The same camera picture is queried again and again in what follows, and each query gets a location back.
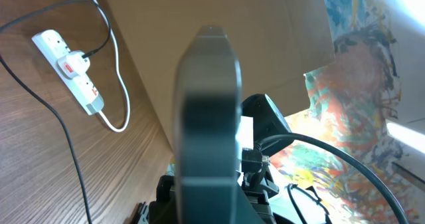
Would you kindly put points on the white USB charger plug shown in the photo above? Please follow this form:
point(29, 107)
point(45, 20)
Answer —
point(73, 64)

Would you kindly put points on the colourful painted backdrop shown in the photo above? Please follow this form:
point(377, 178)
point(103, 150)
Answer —
point(351, 100)

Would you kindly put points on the teal Samsung Galaxy smartphone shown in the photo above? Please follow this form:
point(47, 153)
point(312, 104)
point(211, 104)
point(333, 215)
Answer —
point(206, 116)

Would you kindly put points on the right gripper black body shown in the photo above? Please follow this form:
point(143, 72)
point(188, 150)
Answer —
point(208, 205)

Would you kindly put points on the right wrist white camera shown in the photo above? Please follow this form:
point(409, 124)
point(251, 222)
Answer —
point(247, 144)

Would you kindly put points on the white power strip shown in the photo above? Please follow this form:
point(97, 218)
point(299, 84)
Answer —
point(53, 47)

